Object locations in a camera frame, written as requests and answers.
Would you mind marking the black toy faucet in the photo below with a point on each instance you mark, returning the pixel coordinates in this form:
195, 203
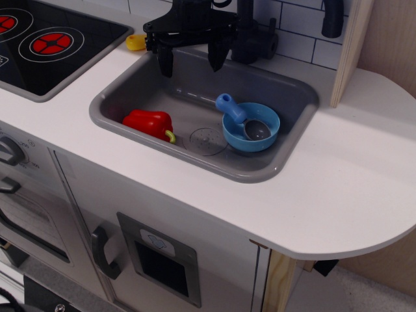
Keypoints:
253, 43

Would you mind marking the blue plastic bowl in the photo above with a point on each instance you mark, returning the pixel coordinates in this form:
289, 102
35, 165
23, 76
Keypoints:
234, 133

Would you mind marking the dark grey cabinet handle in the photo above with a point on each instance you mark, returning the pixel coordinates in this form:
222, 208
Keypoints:
98, 241

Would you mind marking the grey oven knob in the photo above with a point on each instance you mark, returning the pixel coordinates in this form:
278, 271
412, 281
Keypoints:
11, 153

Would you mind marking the grey plastic sink basin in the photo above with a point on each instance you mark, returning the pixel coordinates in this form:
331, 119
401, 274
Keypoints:
189, 95

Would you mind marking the grey oven door handle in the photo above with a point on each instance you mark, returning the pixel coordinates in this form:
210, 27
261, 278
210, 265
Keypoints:
9, 186

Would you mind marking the blue handled grey spoon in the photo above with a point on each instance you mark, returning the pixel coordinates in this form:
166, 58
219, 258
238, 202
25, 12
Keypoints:
254, 130

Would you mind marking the light wooden side panel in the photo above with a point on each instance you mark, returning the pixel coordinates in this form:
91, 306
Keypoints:
356, 29

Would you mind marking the yellow handled toy knife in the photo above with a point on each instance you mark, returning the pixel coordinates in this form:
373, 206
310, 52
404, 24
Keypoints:
136, 42

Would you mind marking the black toy stovetop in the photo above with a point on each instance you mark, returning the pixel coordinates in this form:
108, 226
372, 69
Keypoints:
44, 47

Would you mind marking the grey ice dispenser panel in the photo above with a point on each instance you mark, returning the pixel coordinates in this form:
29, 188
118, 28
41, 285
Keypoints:
162, 260

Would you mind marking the red toy bell pepper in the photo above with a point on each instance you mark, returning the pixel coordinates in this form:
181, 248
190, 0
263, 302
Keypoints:
157, 124

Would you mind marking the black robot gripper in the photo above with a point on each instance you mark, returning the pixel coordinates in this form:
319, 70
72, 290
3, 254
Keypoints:
191, 23

